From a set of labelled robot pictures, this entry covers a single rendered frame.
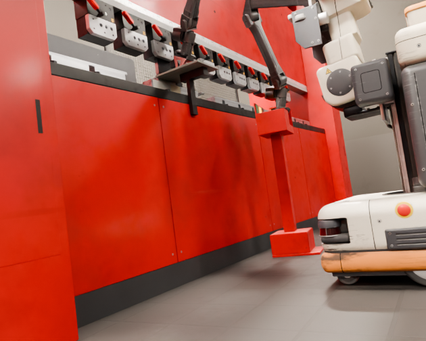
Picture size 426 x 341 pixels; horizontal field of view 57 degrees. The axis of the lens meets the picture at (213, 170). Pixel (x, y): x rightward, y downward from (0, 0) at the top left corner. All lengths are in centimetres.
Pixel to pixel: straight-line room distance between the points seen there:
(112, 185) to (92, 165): 11
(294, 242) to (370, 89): 96
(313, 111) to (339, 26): 233
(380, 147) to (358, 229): 424
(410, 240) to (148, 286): 95
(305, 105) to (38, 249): 322
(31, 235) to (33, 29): 60
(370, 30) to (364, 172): 188
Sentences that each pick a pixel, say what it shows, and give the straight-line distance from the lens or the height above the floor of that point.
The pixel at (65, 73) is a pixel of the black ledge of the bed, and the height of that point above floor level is 84.
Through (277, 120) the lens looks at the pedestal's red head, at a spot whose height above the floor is 72.
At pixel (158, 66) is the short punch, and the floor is 106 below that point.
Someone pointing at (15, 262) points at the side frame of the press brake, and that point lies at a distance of 115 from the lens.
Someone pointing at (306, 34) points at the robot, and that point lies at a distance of 166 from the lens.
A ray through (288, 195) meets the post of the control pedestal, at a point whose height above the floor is 31.
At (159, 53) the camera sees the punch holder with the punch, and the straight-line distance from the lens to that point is 208.
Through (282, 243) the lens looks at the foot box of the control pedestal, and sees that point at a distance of 214.
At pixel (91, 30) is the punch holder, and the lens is 179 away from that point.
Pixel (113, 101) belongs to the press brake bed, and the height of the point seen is 77.
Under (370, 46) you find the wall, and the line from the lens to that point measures 582.
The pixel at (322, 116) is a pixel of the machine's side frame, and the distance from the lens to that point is 394.
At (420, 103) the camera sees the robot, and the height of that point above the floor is 56.
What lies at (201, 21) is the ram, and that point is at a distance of 254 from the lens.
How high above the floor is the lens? 35
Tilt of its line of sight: 4 degrees up
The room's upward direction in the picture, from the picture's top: 8 degrees counter-clockwise
